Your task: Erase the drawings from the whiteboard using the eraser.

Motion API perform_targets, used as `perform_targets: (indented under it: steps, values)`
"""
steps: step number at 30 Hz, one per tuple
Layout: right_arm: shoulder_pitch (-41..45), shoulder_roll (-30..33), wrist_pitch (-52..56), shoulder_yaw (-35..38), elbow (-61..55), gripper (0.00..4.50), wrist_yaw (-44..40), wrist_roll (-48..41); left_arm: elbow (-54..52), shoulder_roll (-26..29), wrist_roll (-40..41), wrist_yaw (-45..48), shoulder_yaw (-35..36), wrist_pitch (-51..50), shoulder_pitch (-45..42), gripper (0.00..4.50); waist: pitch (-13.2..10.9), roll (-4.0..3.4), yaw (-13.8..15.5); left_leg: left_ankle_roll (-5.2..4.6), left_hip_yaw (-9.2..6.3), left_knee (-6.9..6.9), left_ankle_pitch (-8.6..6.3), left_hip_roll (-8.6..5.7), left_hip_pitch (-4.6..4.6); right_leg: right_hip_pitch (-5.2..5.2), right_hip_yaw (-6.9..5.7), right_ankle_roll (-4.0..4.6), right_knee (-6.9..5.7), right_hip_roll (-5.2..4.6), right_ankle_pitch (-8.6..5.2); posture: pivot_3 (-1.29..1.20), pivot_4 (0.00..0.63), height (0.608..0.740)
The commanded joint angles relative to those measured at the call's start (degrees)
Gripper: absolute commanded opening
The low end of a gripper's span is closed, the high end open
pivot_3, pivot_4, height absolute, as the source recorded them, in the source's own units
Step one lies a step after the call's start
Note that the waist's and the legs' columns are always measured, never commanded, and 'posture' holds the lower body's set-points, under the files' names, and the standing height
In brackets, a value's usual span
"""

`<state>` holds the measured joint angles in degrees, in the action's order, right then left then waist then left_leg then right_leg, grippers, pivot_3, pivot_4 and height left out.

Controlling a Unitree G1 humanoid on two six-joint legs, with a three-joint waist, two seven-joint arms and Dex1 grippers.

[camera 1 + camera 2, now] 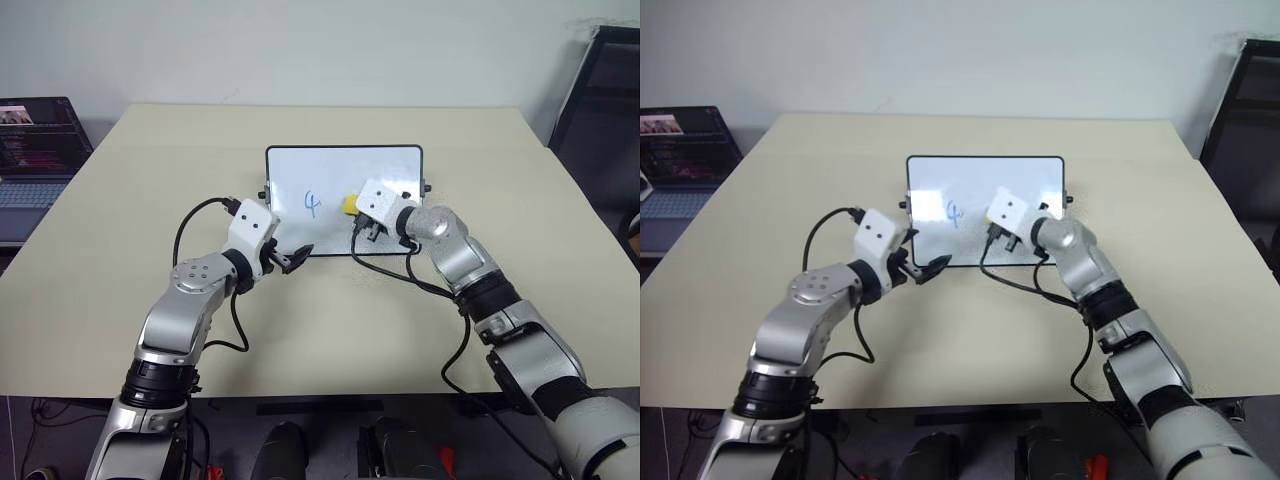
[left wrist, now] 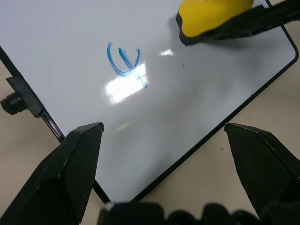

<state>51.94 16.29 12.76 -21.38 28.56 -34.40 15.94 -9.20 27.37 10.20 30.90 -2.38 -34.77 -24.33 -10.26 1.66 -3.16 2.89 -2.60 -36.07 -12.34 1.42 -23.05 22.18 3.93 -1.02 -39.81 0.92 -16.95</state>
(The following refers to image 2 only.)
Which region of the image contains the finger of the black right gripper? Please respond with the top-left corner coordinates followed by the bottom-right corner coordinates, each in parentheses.
top-left (203, 0), bottom-right (300, 43)

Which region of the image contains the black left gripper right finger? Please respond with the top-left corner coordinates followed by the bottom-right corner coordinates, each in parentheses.
top-left (224, 122), bottom-right (300, 222)

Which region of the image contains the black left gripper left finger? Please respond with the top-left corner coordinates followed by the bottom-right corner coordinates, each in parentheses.
top-left (0, 122), bottom-right (105, 225)

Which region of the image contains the white whiteboard with black frame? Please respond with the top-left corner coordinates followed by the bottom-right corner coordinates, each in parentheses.
top-left (0, 0), bottom-right (299, 203)

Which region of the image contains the black whiteboard stand knob bracket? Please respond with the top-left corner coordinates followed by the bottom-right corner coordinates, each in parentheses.
top-left (0, 76), bottom-right (44, 118)

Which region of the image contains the yellow whiteboard eraser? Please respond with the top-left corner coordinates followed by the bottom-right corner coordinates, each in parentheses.
top-left (176, 0), bottom-right (254, 46)

